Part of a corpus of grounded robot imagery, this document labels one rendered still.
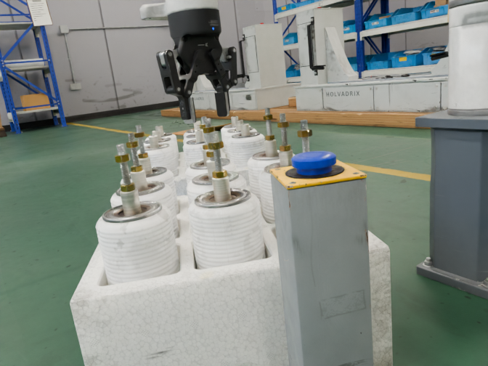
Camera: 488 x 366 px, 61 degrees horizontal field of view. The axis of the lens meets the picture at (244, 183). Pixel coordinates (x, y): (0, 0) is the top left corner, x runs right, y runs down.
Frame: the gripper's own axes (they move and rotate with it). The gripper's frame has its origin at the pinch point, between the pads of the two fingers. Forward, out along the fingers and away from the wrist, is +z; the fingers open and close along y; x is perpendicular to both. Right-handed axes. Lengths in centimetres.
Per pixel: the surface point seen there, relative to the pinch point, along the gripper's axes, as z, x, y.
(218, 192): 9.6, -9.8, -8.2
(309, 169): 3.8, -28.0, -13.4
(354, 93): 16, 92, 211
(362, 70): 10, 248, 514
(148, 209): 10.6, -3.6, -15.2
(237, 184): 11.3, -4.6, 0.2
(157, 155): 12.2, 37.1, 14.8
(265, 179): 11.5, -6.4, 4.7
